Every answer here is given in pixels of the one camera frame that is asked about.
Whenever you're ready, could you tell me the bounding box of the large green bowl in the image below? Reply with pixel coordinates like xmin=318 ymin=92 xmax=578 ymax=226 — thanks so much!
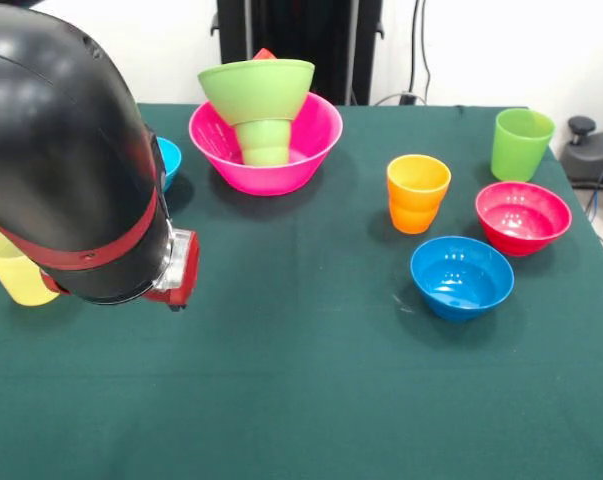
xmin=197 ymin=58 xmax=317 ymax=125

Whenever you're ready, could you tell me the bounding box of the yellow cup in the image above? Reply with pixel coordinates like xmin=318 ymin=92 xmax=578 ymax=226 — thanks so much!
xmin=0 ymin=224 xmax=61 ymax=307

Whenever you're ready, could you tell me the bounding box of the tall green cup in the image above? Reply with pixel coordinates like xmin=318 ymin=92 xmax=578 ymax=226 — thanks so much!
xmin=490 ymin=108 xmax=557 ymax=183

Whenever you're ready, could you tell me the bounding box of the black hanging cable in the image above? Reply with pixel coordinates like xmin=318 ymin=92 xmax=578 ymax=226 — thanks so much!
xmin=409 ymin=0 xmax=435 ymax=96

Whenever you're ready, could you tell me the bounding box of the dark green tablecloth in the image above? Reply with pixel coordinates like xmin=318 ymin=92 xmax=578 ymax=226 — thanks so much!
xmin=0 ymin=102 xmax=603 ymax=480

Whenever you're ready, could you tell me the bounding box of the small blue bowl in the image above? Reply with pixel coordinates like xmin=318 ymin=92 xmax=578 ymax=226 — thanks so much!
xmin=409 ymin=235 xmax=516 ymax=323

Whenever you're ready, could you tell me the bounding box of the grey chair base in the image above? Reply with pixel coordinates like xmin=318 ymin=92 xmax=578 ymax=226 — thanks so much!
xmin=560 ymin=115 xmax=603 ymax=224

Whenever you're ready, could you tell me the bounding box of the large pink bowl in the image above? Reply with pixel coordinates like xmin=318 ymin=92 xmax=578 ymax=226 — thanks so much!
xmin=188 ymin=91 xmax=345 ymax=197

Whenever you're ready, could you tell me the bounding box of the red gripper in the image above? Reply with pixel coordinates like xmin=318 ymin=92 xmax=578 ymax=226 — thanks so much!
xmin=39 ymin=229 xmax=201 ymax=314

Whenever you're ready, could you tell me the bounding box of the small magenta bowl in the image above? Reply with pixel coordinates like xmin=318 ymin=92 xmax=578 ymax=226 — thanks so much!
xmin=474 ymin=180 xmax=574 ymax=258

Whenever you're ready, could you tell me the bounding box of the rounded green cup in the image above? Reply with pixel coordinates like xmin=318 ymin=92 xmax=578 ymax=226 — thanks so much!
xmin=234 ymin=117 xmax=293 ymax=167

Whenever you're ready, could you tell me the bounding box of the orange cup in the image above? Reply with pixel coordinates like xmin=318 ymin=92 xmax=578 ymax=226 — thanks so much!
xmin=386 ymin=154 xmax=453 ymax=235

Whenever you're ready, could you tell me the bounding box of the grey floor cable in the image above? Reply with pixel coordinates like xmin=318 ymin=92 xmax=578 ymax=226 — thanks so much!
xmin=372 ymin=92 xmax=431 ymax=108

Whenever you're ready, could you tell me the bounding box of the small cyan bowl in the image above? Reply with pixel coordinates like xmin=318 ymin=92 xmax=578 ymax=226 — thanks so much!
xmin=155 ymin=136 xmax=183 ymax=194

